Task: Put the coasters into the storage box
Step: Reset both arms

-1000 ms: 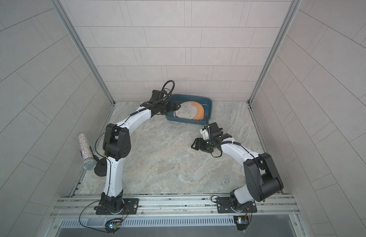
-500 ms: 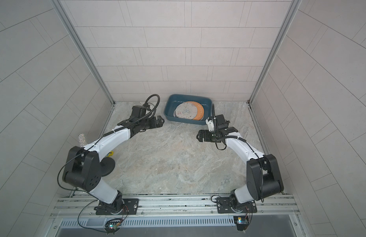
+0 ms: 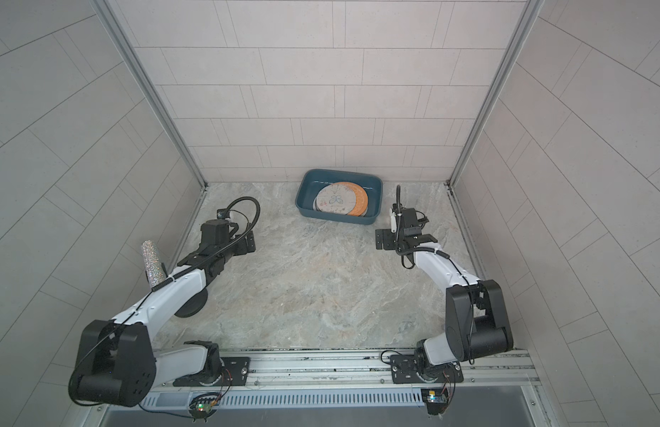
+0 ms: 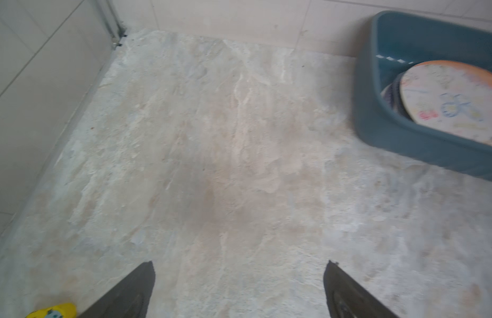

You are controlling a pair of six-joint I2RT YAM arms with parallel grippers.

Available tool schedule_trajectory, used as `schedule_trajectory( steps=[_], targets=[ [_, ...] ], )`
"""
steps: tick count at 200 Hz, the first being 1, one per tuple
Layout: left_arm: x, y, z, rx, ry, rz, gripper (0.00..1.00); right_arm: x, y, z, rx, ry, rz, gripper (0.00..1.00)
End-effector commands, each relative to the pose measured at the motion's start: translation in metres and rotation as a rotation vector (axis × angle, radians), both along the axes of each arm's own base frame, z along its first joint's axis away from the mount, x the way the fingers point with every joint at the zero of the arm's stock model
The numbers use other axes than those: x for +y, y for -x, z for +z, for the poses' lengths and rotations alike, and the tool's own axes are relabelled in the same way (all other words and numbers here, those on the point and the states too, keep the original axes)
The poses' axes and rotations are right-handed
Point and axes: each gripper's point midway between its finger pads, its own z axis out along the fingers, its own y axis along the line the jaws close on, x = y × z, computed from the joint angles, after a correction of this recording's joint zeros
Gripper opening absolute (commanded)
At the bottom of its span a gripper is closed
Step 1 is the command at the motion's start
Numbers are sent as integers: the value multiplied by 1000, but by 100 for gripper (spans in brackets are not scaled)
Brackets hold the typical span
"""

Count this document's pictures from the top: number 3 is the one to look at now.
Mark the controller board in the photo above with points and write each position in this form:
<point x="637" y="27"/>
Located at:
<point x="436" y="401"/>
<point x="204" y="406"/>

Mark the aluminium mounting rail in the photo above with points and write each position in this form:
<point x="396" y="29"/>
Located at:
<point x="334" y="369"/>

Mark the orange round coaster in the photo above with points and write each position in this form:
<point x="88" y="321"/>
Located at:
<point x="361" y="205"/>

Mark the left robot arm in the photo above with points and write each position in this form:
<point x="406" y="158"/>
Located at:
<point x="116" y="362"/>

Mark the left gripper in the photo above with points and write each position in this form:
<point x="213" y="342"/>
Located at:
<point x="243" y="248"/>

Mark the right controller board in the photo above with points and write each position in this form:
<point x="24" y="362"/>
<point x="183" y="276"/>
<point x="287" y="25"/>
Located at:
<point x="436" y="401"/>

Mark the glitter microphone on stand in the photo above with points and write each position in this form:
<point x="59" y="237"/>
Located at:
<point x="159" y="277"/>

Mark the pale butterfly coaster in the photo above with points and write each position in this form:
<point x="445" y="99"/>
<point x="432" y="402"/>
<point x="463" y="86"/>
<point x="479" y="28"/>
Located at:
<point x="338" y="198"/>

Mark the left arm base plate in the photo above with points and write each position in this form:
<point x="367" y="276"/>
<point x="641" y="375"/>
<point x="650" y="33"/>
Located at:
<point x="234" y="372"/>

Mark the teal storage box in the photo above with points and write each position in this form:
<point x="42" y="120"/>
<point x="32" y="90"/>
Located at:
<point x="317" y="180"/>

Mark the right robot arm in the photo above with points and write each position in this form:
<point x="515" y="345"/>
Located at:
<point x="476" y="318"/>

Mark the left controller board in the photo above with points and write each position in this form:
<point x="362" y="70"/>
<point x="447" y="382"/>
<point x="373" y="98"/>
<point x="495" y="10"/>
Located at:
<point x="204" y="406"/>

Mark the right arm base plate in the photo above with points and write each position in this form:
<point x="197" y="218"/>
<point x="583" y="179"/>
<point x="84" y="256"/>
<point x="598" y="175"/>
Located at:
<point x="411" y="369"/>

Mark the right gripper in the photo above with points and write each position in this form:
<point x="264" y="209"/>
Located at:
<point x="388" y="235"/>

